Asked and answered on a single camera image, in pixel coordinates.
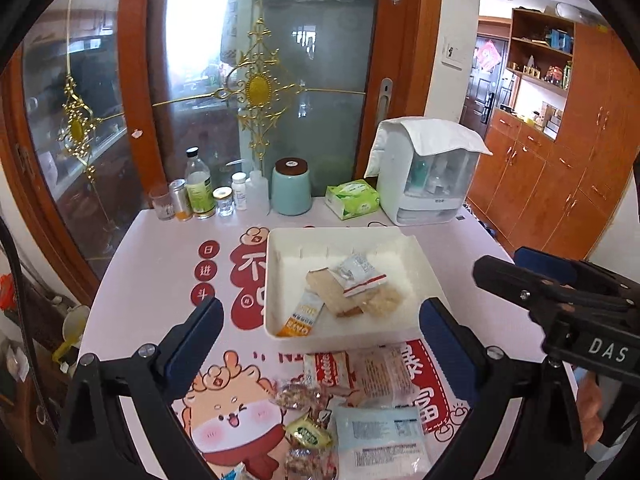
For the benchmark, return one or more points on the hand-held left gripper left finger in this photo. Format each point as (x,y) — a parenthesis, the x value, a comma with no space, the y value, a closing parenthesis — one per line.
(197,345)

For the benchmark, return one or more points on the dark entry door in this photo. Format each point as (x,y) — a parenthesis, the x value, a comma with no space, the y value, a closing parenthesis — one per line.
(482,95)

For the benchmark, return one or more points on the white and pale blue packet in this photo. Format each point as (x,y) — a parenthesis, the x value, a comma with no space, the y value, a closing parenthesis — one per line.
(380,440)

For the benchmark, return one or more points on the green tissue pack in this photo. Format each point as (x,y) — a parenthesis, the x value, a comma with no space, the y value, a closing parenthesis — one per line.
(352,200)

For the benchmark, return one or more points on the small drinking glass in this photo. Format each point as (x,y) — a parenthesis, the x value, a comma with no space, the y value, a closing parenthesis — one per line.
(161,205)

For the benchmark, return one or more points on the person's right hand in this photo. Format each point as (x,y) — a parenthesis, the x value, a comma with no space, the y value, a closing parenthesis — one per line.
(590,405)

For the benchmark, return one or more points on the red door decoration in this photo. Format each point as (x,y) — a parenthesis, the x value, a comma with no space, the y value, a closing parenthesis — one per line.
(487,55)

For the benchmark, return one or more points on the orange drink can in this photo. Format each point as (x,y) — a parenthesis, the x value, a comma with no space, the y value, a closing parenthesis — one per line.
(180,200)

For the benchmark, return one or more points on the white cosmetic storage box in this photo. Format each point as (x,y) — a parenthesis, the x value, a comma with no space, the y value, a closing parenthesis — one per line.
(425,190)

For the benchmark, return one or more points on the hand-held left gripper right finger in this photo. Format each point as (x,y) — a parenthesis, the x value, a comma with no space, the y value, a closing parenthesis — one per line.
(442,340)

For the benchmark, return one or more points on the printed pink table cover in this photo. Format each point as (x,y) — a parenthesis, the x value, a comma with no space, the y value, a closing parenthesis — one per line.
(150,270)

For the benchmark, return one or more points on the red and white wafer packet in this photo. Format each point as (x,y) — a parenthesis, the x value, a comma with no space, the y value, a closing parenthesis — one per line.
(327,370)

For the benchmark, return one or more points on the wooden wall cabinet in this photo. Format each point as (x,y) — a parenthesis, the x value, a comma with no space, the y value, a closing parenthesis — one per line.
(590,135)

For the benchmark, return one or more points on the small glass jar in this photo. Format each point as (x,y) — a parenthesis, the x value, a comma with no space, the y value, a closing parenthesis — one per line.
(223,202)

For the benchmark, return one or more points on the white plastic bottle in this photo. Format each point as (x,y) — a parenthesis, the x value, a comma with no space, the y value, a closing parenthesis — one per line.
(257,192)

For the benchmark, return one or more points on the brown wafer packet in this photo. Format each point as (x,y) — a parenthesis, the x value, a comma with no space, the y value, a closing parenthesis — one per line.
(325,287)

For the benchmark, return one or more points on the glass sliding door gold ornament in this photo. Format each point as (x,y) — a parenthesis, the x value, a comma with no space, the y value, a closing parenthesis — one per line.
(310,35)
(75,110)

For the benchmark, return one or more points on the teal canister with brown lid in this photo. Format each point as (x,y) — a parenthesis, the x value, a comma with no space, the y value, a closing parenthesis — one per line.
(291,187)

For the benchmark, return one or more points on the clear biscuit packet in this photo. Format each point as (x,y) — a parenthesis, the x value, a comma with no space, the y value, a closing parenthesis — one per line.
(385,372)

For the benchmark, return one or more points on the white packet with red stripe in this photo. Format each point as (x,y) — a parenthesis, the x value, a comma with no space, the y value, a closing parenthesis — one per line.
(357,272)

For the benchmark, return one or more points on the white folded towel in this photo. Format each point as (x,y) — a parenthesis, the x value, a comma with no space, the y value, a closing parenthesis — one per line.
(440,135)

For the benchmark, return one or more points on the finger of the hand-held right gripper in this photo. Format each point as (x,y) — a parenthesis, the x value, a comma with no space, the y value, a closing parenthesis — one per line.
(545,262)
(500,272)

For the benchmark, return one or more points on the white plastic tray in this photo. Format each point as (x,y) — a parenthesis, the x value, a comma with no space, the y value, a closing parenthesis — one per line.
(300,280)

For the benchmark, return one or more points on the orange sachet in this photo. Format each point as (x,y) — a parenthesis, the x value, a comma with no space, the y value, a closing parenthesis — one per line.
(302,315)

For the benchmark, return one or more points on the white wall switch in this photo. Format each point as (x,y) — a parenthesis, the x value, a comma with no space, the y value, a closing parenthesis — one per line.
(452,55)

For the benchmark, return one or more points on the white pill bottle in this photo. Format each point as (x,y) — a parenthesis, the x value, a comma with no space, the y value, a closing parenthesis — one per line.
(240,191)

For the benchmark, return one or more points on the glass bottle with green label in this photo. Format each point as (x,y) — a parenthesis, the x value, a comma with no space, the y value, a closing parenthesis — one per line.
(199,187)

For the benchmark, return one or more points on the green and yellow candy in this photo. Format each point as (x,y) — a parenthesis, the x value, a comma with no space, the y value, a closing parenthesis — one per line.
(307,432)

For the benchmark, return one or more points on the pale rice cracker packet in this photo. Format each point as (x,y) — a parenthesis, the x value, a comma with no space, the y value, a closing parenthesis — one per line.
(385,300)

